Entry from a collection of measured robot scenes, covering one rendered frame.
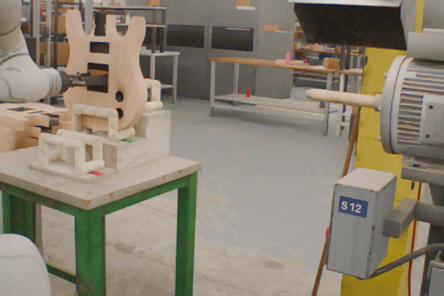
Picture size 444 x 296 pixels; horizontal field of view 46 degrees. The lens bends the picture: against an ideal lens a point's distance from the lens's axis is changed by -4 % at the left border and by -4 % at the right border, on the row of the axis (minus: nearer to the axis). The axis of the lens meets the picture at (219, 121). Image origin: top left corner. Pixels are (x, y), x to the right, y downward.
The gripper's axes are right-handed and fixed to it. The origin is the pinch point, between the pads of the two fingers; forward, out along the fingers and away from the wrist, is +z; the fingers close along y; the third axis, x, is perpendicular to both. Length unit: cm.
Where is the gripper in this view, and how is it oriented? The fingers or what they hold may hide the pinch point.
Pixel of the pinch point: (97, 78)
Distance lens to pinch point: 188.0
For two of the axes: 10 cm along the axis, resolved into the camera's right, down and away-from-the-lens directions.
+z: 4.9, -1.3, 8.6
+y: 8.7, 1.3, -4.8
